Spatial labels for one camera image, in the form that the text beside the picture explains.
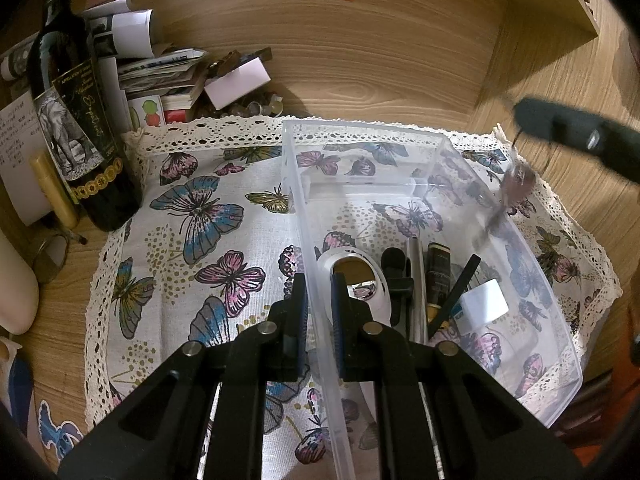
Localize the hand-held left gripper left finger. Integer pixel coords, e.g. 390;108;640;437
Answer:
57;274;310;480

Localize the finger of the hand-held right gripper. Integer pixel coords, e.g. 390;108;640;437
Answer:
515;97;640;183

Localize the handwritten white note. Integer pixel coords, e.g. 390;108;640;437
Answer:
0;95;56;226

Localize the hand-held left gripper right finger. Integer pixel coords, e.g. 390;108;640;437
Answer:
331;272;583;480

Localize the black stick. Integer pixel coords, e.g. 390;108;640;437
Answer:
430;254;482;336

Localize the round clear lid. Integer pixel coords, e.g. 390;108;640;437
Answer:
34;232;71;286

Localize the white oval pocket mirror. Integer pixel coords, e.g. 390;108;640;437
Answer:
316;247;396;322

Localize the silver metal pen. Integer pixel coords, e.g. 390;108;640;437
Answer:
406;235;428;341

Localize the blue cartoon sticker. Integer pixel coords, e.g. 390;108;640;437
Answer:
37;400;83;461

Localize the cream rounded plastic object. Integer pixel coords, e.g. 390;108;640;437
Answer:
0;232;40;336

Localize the yellow tube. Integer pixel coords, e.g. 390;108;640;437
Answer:
29;152;80;228

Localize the black and gold tube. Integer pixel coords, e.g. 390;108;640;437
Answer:
426;242;453;336

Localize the butterfly print lace cloth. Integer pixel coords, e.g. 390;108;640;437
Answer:
84;116;623;480

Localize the fruit print card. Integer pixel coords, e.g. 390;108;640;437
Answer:
127;94;166;131

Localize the white cube eraser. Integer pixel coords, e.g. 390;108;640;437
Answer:
457;280;508;333

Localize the clear plastic container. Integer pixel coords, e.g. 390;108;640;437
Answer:
281;119;585;480

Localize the pile of bottle caps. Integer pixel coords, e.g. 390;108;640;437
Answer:
192;47;286;121

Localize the stack of booklets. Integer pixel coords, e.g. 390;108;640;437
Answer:
117;47;208;111

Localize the pale pink small box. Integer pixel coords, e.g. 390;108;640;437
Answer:
204;57;271;108

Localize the dark wine bottle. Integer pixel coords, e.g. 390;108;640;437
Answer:
26;0;141;232

